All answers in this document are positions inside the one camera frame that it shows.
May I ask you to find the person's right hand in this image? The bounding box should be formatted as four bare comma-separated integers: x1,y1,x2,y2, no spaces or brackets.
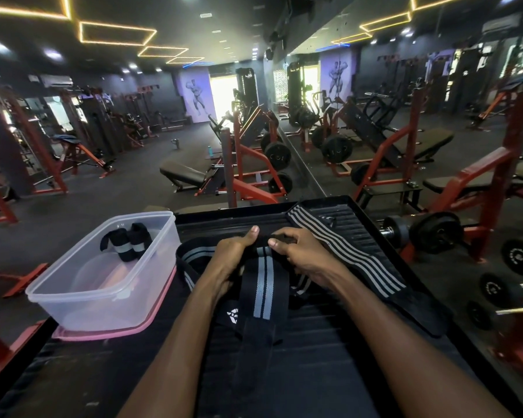
268,226,348,293

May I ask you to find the person's left hand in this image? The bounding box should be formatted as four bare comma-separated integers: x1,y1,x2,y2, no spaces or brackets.
203,225,261,297

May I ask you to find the black wrap with blue-grey stripes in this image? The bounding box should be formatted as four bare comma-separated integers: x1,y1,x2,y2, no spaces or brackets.
175,233,298,346

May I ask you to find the person's right forearm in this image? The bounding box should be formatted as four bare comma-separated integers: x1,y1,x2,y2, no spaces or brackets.
325,271,516,418

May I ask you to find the person's left forearm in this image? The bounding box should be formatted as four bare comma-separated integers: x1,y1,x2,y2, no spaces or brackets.
117,274,238,418

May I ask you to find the black weight plate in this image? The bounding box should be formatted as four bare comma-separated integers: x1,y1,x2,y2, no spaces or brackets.
264,142,292,171
268,171,294,196

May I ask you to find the red bench press rack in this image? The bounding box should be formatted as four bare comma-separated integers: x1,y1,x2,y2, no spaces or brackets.
219,104,295,209

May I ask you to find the black wrap with grey stripes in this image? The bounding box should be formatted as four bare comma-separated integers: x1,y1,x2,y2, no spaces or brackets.
286,204,455,338

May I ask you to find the black ribbed tray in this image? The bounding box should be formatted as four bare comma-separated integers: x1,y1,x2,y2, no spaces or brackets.
0,196,523,418

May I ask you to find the black padded flat bench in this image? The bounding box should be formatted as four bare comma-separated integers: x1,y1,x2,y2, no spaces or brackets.
160,160,215,193

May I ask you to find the rolled black wrist wrap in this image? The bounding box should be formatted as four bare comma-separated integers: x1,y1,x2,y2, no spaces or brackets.
128,222,153,258
99,228,137,262

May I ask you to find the black dumbbell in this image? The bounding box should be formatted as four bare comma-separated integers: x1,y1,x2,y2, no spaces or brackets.
380,212,464,255

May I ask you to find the clear plastic container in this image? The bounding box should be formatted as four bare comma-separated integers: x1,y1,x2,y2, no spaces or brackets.
25,211,182,334

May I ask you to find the pink container lid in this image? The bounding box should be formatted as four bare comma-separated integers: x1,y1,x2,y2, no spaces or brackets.
51,265,178,343

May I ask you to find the red adjustable bench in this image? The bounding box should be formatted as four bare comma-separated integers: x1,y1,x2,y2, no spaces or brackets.
51,133,117,179

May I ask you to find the yellow ceiling light outline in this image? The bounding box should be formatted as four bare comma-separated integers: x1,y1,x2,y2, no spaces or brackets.
0,0,71,21
137,46,189,58
78,21,157,47

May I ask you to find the red and black gym machine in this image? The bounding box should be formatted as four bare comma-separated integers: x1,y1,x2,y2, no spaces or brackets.
0,86,69,225

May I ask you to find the white air conditioner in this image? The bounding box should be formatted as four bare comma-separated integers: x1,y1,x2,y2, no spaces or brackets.
39,74,74,89

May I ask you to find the black cable machine tower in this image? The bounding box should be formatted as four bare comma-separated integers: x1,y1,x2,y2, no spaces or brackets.
235,67,259,114

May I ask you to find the bodybuilder wall poster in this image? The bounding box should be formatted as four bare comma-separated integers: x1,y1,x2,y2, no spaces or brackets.
177,67,217,123

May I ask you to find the large wall mirror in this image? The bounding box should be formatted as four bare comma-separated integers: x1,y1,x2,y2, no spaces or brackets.
271,0,523,403

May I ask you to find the red floor frame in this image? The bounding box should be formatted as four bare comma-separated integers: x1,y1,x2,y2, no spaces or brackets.
0,262,49,299

